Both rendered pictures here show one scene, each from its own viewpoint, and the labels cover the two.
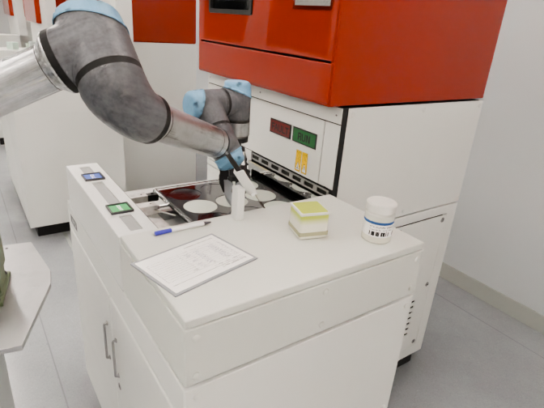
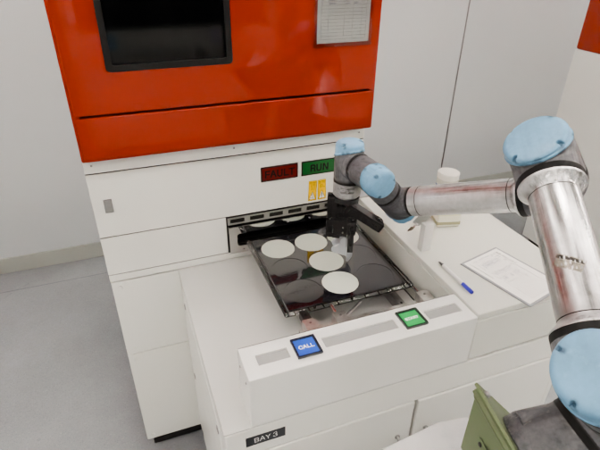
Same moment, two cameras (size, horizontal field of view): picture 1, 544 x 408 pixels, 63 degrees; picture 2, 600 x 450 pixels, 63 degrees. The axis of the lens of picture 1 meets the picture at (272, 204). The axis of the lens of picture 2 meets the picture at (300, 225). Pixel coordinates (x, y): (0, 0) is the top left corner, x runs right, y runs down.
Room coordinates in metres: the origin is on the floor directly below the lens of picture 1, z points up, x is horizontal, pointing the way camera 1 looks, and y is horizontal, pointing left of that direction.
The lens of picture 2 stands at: (1.04, 1.28, 1.72)
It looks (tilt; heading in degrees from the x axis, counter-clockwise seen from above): 31 degrees down; 285
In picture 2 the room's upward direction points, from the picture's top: 1 degrees clockwise
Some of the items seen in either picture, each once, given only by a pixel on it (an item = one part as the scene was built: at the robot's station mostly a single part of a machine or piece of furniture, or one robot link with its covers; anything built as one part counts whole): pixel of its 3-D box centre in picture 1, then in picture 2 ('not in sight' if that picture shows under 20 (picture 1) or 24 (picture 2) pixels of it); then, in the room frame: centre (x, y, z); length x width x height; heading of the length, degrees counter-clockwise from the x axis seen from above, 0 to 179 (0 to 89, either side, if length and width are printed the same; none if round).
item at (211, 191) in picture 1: (231, 201); (324, 262); (1.28, 0.13, 0.90); 0.34 x 0.34 x 0.01; 36
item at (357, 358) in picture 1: (210, 351); (354, 395); (1.15, 0.16, 0.41); 0.97 x 0.64 x 0.82; 36
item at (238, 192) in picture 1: (244, 193); (423, 225); (1.02, 0.07, 1.03); 0.06 x 0.04 x 0.13; 126
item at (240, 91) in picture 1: (235, 100); (349, 161); (1.23, 0.12, 1.22); 0.09 x 0.08 x 0.11; 133
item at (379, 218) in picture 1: (379, 219); (446, 184); (0.96, -0.26, 1.01); 0.07 x 0.07 x 0.10
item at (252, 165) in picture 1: (282, 190); (295, 228); (1.41, -0.03, 0.89); 0.44 x 0.02 x 0.10; 36
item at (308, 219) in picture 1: (308, 219); (445, 212); (0.96, -0.09, 1.00); 0.07 x 0.07 x 0.07; 21
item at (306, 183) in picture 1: (286, 172); (295, 210); (1.42, -0.04, 0.96); 0.44 x 0.01 x 0.02; 36
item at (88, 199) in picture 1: (107, 215); (360, 354); (1.12, 0.46, 0.89); 0.55 x 0.09 x 0.14; 36
